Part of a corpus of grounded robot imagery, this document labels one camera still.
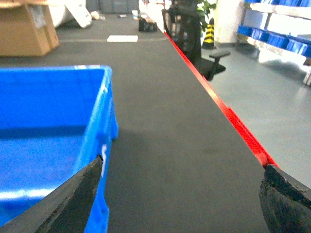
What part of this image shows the blue plastic crate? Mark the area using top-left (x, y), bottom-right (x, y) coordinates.
top-left (0, 65), bottom-right (119, 233)

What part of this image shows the white paper sheet on table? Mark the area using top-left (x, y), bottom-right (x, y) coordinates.
top-left (107, 35), bottom-right (138, 42)

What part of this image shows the green potted plant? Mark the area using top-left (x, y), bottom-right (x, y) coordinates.
top-left (196, 0), bottom-right (218, 25)

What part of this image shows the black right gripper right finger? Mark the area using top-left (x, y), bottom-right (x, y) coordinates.
top-left (259, 164), bottom-right (311, 233)

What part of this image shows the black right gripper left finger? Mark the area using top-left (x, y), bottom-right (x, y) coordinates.
top-left (0, 154), bottom-right (103, 233)

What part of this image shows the shelf with blue bins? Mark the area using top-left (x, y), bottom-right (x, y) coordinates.
top-left (237, 0), bottom-right (311, 86)

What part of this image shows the yellow black striped bollard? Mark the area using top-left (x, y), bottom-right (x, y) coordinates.
top-left (202, 18), bottom-right (216, 50)

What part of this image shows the cardboard box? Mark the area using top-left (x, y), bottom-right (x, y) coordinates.
top-left (0, 0), bottom-right (59, 57)

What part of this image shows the black office chair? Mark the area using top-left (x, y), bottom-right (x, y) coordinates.
top-left (161, 5), bottom-right (230, 81)

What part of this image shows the black box on table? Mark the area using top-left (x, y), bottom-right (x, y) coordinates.
top-left (138, 17), bottom-right (157, 32)

